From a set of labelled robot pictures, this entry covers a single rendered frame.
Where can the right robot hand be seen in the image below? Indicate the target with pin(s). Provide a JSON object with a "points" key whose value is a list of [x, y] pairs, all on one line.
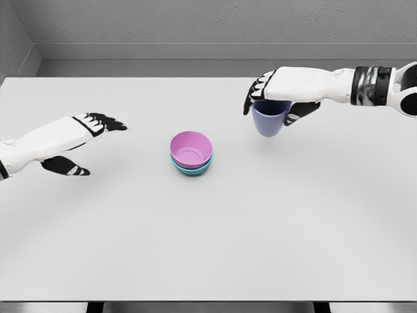
{"points": [[290, 85]]}

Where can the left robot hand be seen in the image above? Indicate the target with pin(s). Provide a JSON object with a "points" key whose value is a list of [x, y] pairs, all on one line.
{"points": [[66, 134]]}

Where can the blue cup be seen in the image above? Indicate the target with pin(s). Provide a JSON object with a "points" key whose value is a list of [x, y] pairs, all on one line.
{"points": [[269, 119]]}

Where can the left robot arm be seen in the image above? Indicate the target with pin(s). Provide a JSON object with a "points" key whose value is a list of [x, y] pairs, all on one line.
{"points": [[16, 152]]}

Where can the pink bowl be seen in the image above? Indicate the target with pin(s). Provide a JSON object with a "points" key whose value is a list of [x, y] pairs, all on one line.
{"points": [[191, 148]]}

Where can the teal bowl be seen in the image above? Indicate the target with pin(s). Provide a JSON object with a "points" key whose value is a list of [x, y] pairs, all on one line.
{"points": [[195, 171]]}

